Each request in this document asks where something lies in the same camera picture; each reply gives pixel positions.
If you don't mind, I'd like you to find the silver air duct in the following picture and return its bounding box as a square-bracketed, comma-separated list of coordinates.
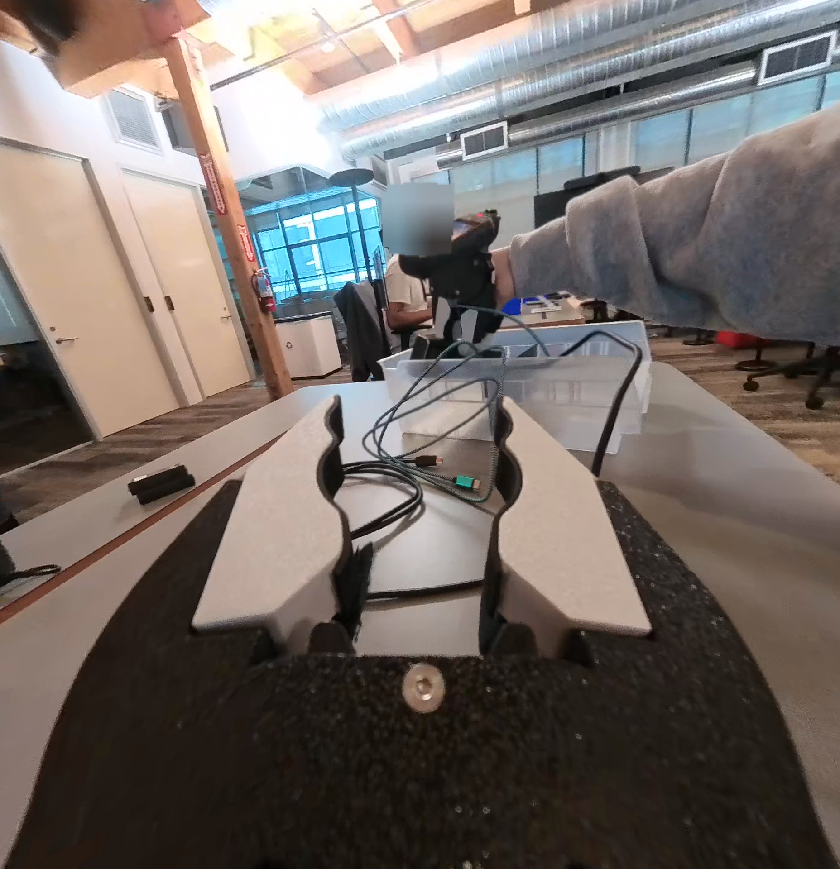
[338, 64, 840, 160]
[311, 0, 840, 133]

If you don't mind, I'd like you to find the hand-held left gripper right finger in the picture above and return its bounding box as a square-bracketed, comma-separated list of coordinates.
[480, 395, 653, 656]

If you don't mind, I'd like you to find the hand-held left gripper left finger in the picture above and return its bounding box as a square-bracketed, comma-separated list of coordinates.
[191, 395, 374, 654]

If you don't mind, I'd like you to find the black floor lamp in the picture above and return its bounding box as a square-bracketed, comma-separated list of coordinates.
[329, 167, 375, 286]

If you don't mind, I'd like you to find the person's right forearm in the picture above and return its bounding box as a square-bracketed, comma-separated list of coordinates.
[509, 95, 840, 347]

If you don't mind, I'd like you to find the wooden support post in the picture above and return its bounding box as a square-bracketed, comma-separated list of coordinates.
[160, 37, 295, 401]

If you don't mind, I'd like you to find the black office chair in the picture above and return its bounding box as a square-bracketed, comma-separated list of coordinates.
[735, 339, 840, 410]

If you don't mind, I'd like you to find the black usb cable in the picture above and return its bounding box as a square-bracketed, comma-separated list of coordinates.
[335, 330, 645, 602]

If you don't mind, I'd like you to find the white duct vent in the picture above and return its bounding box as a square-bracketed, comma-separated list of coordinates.
[459, 121, 509, 162]
[757, 30, 838, 86]

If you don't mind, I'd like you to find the dark jacket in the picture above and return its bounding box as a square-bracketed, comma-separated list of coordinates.
[333, 280, 395, 383]

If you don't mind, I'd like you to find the teal braided usb cable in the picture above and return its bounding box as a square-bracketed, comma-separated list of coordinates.
[371, 306, 553, 506]

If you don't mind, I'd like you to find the person's right hand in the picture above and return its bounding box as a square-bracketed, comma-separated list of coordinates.
[491, 244, 519, 310]

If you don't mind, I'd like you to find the black charger cable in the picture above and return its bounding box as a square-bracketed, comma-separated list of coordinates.
[0, 565, 62, 600]

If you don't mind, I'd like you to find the clear plastic storage box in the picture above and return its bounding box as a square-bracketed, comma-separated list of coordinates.
[379, 319, 655, 456]

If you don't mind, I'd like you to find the white recycling bin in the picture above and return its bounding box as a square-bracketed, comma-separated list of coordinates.
[274, 312, 344, 381]

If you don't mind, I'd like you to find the black computer monitor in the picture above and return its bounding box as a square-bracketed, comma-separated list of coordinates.
[534, 175, 641, 228]

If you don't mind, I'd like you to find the wall vent grille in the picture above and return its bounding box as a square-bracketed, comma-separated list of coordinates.
[102, 87, 166, 156]

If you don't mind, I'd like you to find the cream door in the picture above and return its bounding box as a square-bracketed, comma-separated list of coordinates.
[0, 136, 183, 439]
[121, 170, 254, 401]

